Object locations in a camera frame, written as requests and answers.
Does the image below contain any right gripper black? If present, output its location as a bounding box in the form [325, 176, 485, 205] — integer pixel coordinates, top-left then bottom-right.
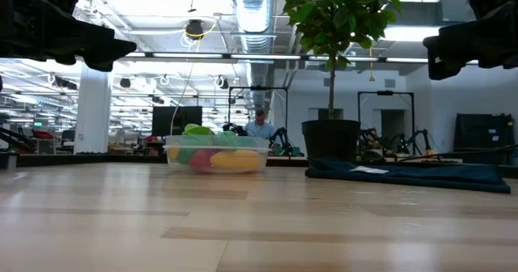
[422, 0, 518, 81]

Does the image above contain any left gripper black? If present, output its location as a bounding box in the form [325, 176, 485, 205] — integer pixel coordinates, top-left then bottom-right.
[0, 0, 138, 73]

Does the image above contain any green toy cucumber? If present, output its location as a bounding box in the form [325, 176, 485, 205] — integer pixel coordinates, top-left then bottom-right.
[213, 130, 240, 147]

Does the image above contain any yellow toy banana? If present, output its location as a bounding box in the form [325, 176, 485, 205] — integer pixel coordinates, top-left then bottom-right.
[209, 149, 262, 172]

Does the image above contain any clear plastic tupperware bowl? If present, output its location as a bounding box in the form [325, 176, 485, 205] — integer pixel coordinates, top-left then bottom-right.
[163, 134, 271, 174]

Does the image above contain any white building column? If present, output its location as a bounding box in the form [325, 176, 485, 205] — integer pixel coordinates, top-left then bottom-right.
[74, 63, 113, 155]

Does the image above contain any black background cabinet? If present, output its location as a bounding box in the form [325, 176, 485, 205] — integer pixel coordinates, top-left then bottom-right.
[453, 113, 516, 151]

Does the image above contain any black background monitor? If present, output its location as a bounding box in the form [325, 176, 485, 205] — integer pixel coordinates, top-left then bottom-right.
[151, 105, 203, 138]

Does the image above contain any green leafy artificial plant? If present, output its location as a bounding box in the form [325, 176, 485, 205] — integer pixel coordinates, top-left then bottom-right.
[282, 0, 405, 121]

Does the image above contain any navy folded cloth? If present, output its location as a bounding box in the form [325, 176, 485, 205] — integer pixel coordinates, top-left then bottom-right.
[304, 157, 512, 195]

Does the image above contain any white cloth label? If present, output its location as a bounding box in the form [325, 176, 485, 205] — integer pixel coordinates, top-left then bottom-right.
[350, 165, 390, 175]

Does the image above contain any black plant pot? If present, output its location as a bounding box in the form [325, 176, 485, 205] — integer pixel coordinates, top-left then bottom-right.
[300, 119, 362, 163]

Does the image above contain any overhead light bar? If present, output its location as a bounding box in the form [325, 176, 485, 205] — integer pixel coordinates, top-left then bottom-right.
[121, 51, 482, 66]

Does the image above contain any person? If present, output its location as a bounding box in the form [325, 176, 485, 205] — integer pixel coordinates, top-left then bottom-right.
[244, 108, 277, 140]

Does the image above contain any black background station frame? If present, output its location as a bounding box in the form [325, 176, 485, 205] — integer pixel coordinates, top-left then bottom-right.
[357, 90, 416, 151]

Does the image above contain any black overhead camera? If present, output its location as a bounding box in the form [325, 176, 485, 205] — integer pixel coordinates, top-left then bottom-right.
[185, 19, 206, 40]

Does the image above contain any yellow camera cable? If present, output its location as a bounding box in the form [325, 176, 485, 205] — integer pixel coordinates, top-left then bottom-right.
[168, 15, 220, 136]

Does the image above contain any orange hanging cord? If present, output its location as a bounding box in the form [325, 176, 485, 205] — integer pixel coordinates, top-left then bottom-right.
[367, 47, 376, 83]

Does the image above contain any silver ceiling duct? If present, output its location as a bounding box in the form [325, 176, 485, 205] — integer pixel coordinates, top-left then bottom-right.
[230, 0, 282, 117]

